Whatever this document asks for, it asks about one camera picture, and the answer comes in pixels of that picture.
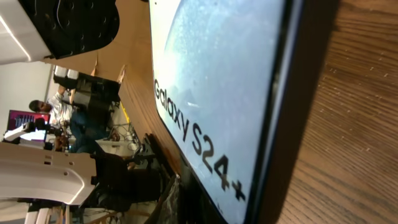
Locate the Samsung Galaxy smartphone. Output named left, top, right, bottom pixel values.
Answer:
left=149, top=0, right=303, bottom=223

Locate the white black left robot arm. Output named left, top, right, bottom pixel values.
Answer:
left=1, top=1, right=164, bottom=212

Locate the seated person in background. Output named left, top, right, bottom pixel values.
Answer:
left=29, top=85, right=108, bottom=155

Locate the computer monitor in background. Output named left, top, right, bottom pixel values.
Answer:
left=4, top=110, right=50, bottom=142

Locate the brown cardboard wall panel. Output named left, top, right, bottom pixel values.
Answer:
left=48, top=0, right=181, bottom=173

